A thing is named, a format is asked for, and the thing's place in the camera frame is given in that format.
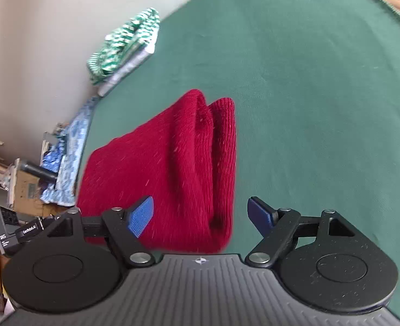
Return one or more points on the blue patterned cloth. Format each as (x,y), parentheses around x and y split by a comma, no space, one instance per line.
(72,156)

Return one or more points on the green striped shirt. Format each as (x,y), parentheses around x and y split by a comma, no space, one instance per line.
(125,40)

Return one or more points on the white folded garment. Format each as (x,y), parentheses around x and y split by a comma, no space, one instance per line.
(133,64)

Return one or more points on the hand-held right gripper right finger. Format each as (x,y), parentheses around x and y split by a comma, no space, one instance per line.
(259,215)

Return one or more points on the green tablecloth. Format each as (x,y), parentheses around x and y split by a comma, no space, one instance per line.
(305,108)

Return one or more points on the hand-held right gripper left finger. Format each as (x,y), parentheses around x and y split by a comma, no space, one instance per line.
(140,215)

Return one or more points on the red knit sweater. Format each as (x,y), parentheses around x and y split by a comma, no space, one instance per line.
(172,163)

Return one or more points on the cardboard box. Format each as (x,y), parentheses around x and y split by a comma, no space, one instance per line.
(24,190)

